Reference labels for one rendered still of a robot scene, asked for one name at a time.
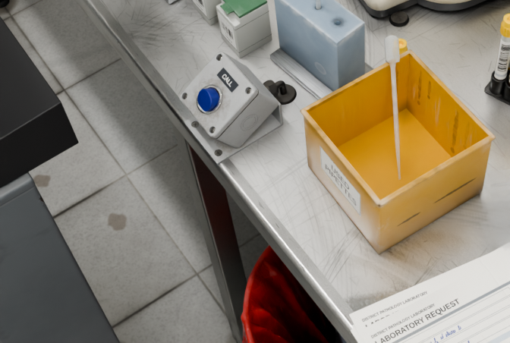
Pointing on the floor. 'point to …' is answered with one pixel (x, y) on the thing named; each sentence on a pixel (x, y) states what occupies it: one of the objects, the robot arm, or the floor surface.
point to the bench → (234, 279)
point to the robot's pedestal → (42, 276)
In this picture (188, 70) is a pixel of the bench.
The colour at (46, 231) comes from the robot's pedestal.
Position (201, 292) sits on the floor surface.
